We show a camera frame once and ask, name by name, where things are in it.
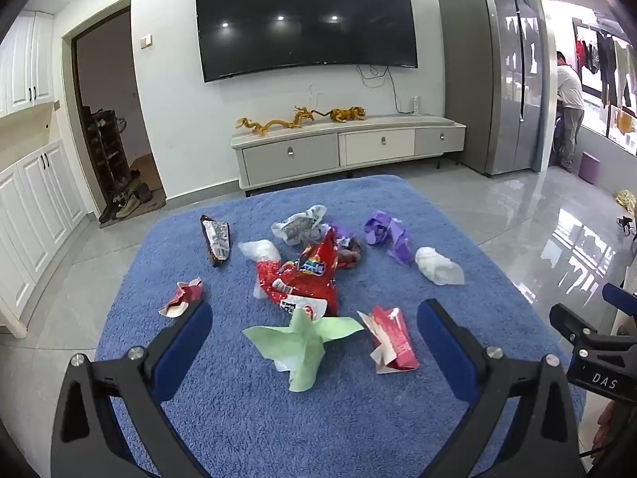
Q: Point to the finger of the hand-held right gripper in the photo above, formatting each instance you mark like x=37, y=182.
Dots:
x=621, y=299
x=567, y=321

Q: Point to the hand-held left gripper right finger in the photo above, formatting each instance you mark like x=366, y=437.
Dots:
x=444, y=348

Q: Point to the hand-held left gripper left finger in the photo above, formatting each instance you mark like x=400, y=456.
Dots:
x=184, y=343

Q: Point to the small red white wrapper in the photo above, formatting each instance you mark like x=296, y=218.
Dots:
x=179, y=298

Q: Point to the red paper carton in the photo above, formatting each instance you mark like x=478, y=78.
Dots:
x=395, y=341

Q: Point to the white tissue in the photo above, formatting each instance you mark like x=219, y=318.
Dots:
x=440, y=266

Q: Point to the green paper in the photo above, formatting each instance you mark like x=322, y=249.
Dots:
x=298, y=348

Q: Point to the white plastic wrapper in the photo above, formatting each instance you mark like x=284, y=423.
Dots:
x=259, y=250

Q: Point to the purple paper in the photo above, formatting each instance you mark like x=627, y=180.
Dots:
x=383, y=231

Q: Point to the red snack bag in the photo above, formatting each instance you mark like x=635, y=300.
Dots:
x=311, y=279

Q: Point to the small black floor object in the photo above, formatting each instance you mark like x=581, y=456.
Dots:
x=626, y=223

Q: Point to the blue fluffy blanket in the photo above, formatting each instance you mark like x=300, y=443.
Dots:
x=239, y=408

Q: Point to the yellow cloth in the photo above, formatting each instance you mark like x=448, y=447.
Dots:
x=628, y=201

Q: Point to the dark brown snack wrapper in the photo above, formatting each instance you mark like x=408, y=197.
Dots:
x=217, y=239

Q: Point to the purple stool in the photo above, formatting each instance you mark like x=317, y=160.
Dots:
x=591, y=167

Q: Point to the pile of shoes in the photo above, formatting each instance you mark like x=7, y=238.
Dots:
x=127, y=204

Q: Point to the grey white crumpled wrapper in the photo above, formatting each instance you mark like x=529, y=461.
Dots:
x=297, y=226

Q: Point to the white base cabinet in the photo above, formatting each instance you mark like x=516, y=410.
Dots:
x=35, y=209

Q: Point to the dark shoe rack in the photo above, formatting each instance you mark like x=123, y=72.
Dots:
x=107, y=154

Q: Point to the white grey television cabinet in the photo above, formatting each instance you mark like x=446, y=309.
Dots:
x=298, y=152

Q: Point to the long yellow dragon figurine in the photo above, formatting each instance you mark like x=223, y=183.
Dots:
x=266, y=126

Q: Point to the row of hanging clothes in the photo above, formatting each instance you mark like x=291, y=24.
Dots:
x=607, y=64

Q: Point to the white power strip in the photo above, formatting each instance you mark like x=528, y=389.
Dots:
x=416, y=104

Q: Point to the orange tiger figurine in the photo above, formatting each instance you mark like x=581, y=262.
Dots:
x=348, y=113

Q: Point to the small yellow dragon figurine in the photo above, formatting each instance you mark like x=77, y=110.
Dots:
x=304, y=114

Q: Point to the grey two-door refrigerator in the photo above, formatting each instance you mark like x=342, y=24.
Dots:
x=482, y=74

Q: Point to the wall light switch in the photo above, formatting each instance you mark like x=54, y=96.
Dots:
x=145, y=42

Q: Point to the white wall cabinet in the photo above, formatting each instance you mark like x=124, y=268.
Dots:
x=25, y=64

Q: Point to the wall-mounted curved television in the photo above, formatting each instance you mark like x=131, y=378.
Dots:
x=303, y=20

